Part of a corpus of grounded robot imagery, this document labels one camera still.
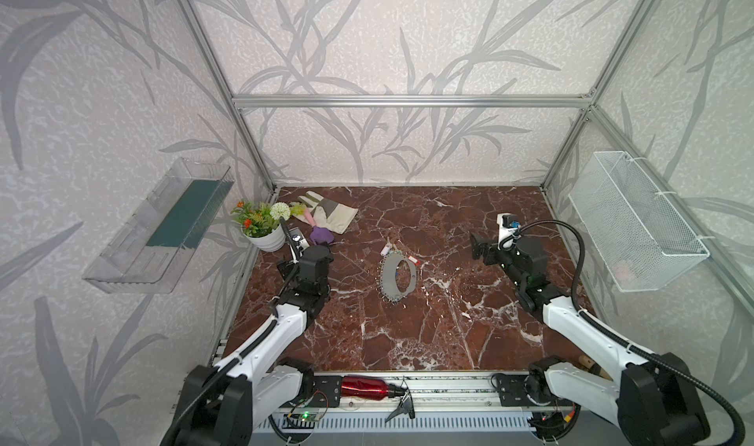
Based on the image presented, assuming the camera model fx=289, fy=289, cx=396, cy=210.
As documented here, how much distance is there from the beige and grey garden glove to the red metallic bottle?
1.63 feet

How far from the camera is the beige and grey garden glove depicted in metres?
1.10

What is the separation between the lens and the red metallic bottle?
2.36ft
